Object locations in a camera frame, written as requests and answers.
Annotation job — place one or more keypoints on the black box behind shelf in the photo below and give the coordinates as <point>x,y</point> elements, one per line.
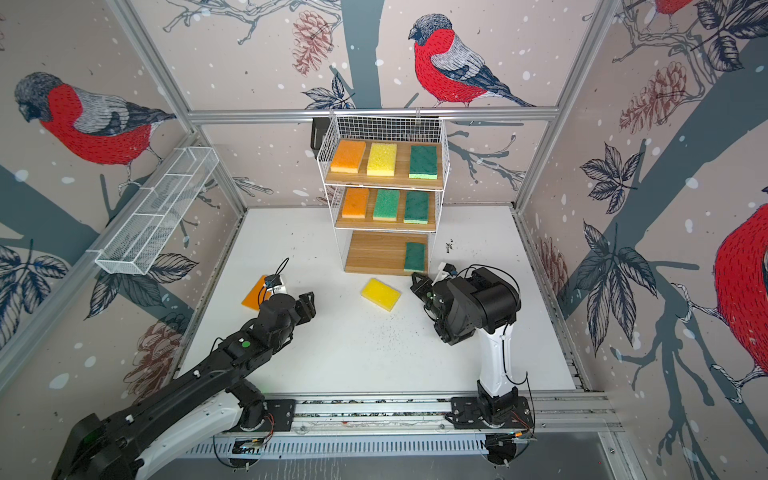
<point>319,129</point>

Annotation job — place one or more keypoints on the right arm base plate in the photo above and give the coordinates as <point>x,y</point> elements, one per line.
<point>474,414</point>

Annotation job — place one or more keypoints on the yellow sponge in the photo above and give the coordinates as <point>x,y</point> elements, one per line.
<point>381,294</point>
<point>382,160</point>

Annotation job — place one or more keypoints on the light green sponge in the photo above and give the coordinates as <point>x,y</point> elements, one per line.
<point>386,205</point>

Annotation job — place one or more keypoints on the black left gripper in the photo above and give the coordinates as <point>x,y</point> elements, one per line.
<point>305,306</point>

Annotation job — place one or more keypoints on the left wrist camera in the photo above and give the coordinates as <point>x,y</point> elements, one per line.
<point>273,284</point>

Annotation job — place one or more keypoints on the dark green sponge carried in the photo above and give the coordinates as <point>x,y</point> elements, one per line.
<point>423,162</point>

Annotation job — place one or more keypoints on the aluminium mounting rail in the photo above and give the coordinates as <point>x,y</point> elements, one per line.
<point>552,411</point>

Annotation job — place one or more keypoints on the top wooden shelf board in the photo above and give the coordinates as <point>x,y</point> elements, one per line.
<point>401,178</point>

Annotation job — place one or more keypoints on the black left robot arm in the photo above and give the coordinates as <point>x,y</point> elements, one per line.
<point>212,397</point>

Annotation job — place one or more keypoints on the dark green sponge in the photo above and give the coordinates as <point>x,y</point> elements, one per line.
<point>417,208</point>
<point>415,257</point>

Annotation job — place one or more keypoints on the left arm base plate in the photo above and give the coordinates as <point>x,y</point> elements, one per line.
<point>276,414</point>

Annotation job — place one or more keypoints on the white wire three-tier shelf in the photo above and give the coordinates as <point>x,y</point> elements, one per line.
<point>380,129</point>

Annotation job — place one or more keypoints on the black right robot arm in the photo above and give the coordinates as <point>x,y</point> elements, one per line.
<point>477,299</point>

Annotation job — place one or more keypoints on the orange sponge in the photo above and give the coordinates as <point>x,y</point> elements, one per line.
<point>348,157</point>
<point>257,295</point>
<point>355,203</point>

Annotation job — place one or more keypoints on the perforated metal vent strip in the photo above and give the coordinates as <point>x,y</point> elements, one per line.
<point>316,447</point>

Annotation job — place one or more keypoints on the white wire wall basket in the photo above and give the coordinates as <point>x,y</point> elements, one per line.
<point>141,238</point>

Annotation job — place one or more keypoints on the middle wooden shelf board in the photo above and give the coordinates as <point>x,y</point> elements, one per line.
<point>435,207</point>

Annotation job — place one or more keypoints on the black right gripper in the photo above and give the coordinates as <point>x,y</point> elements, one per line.
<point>422,287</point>

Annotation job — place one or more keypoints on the dark green sponge front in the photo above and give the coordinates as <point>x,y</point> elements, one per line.
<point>417,208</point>

